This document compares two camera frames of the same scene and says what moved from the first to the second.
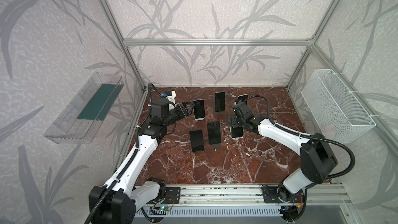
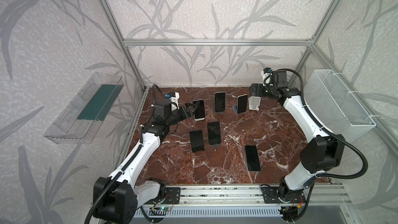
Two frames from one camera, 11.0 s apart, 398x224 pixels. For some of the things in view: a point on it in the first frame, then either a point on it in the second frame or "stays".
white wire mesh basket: (339, 115) stays
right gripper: (235, 123) -> (256, 90)
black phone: (214, 130) stays
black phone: (237, 131) -> (252, 158)
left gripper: (185, 110) stays
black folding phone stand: (197, 140) stays
